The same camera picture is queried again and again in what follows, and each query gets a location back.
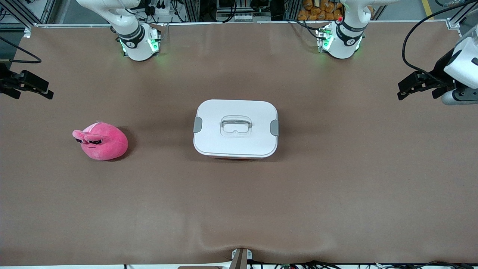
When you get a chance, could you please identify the silver base connector plate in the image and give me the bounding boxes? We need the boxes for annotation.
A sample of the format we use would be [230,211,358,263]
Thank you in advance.
[150,26,162,53]

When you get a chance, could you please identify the white box lid grey clips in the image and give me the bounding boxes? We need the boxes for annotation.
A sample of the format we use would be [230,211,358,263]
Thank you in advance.
[193,99,279,157]

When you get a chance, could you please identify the aluminium frame profile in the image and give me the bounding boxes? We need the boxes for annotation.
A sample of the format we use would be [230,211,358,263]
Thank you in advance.
[0,0,56,38]
[446,0,478,30]

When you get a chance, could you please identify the grey metal bracket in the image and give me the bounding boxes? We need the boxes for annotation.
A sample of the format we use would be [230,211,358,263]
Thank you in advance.
[231,248,253,269]

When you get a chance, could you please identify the pink plush toy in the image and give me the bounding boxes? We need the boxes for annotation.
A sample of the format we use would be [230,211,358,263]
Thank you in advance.
[72,122,128,161]

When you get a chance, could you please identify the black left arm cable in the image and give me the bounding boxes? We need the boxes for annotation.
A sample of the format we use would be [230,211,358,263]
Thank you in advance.
[402,0,478,81]

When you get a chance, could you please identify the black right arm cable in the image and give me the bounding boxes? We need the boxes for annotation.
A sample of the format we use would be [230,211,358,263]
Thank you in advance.
[0,36,42,63]

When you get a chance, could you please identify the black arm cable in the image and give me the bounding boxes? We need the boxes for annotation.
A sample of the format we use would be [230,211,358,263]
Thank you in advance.
[402,0,478,81]
[0,36,42,63]

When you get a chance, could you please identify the white power strip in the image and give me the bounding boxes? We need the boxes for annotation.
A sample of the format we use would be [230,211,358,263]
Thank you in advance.
[144,0,172,15]

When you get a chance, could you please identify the brown table mat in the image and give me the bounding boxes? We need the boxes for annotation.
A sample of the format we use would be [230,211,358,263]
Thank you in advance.
[0,22,478,266]

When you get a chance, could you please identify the pile of orange toys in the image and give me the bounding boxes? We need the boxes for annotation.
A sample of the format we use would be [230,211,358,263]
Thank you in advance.
[298,0,344,21]

